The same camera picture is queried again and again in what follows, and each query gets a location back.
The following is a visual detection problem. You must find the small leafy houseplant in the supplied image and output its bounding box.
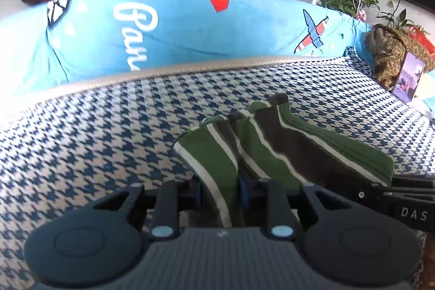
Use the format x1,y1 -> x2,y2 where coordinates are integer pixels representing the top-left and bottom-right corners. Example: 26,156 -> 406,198
375,0 -> 425,36

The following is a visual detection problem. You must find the green brown striped t-shirt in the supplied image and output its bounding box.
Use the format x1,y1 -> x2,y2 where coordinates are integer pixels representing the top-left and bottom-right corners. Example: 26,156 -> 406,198
173,93 -> 395,228

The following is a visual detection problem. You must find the smartphone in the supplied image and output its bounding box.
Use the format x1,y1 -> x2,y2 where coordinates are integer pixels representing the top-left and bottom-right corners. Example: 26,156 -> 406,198
391,51 -> 426,104

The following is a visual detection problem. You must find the red bag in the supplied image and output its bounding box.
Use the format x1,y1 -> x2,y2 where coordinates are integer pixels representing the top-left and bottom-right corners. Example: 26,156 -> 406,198
408,26 -> 435,55

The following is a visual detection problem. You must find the brown patterned cushion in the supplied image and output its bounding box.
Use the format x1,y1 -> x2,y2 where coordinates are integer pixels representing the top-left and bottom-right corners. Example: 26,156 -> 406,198
365,24 -> 435,92

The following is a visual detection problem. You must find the houndstooth sofa seat cover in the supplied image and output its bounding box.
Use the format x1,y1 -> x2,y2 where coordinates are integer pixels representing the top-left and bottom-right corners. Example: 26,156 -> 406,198
0,55 -> 435,290

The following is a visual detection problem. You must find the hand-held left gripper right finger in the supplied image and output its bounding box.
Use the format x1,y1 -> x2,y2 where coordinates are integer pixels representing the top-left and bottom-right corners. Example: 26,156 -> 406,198
237,179 -> 353,240

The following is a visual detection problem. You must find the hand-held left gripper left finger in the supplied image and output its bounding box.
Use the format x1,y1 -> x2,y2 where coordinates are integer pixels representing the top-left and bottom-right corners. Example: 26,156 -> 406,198
92,179 -> 204,241

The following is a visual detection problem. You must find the blue printed sofa backrest cover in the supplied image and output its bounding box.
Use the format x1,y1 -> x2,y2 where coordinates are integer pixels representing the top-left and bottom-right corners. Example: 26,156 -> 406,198
0,0 -> 373,98

